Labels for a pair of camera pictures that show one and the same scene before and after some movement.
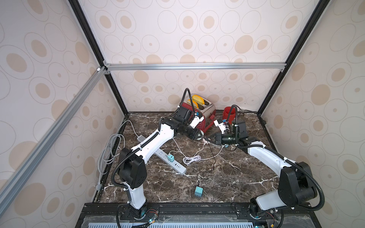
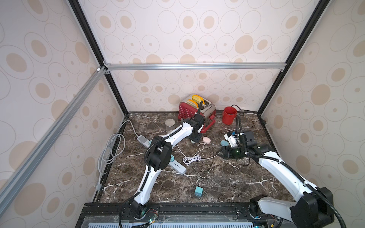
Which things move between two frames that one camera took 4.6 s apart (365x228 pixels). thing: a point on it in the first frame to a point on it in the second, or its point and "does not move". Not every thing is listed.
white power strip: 162,156 does not move
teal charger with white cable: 188,159 does not move
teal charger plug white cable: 192,159 does not move
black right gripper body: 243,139 to 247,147
